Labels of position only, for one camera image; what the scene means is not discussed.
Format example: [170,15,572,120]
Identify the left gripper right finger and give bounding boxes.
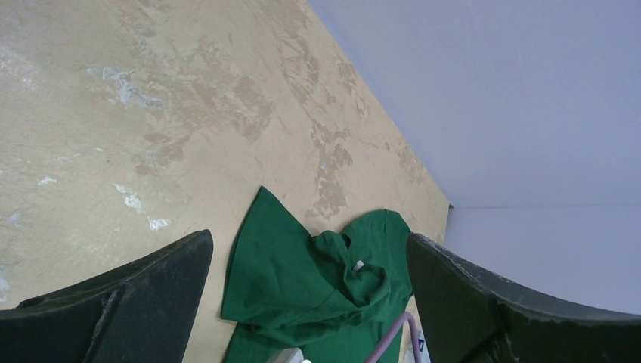
[406,234,640,362]

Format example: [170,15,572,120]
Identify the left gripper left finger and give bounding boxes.
[1,230,214,362]

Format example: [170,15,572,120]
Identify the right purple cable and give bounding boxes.
[364,311,424,363]

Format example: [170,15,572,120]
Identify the green t-shirt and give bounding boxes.
[221,188,413,362]

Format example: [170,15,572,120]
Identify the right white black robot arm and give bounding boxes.
[267,348,311,363]

